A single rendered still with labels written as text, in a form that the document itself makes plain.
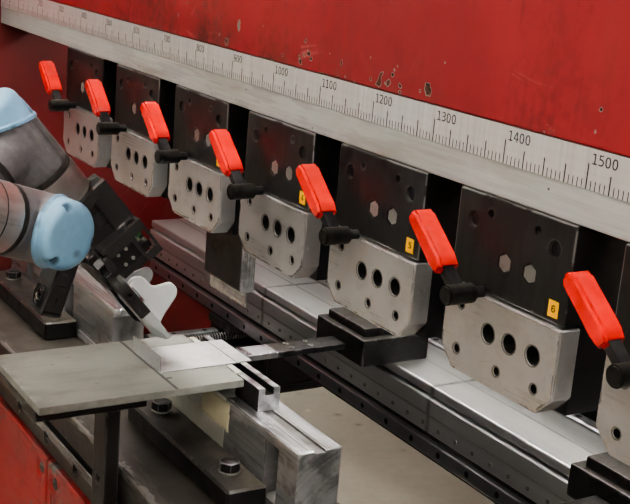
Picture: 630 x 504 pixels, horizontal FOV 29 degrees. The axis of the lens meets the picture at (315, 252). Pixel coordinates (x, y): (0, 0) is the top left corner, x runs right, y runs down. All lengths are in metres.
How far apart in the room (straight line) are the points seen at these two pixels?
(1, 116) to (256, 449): 0.49
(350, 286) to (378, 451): 2.59
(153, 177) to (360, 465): 2.17
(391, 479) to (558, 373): 2.65
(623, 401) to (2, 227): 0.61
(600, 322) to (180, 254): 1.40
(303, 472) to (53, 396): 0.30
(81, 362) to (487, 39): 0.73
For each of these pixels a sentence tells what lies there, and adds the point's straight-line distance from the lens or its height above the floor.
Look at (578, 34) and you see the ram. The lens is 0.97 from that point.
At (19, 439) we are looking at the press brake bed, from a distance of 1.96.
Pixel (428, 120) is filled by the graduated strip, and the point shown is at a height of 1.39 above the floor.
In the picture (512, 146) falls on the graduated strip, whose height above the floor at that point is 1.39.
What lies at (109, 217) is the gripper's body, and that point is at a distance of 1.45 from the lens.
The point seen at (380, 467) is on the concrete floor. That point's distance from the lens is 3.70.
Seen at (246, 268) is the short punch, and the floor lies 1.13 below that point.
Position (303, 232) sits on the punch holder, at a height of 1.23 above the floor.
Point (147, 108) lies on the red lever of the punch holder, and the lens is 1.57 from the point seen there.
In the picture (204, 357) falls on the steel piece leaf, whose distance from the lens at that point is 1.57.
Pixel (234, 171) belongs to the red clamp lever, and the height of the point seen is 1.28.
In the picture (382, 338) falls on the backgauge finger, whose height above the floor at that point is 1.02.
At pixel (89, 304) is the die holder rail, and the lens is 1.96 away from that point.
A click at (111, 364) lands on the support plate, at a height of 1.00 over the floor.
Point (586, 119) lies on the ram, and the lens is 0.96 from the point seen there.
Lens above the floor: 1.55
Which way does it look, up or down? 15 degrees down
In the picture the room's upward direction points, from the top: 5 degrees clockwise
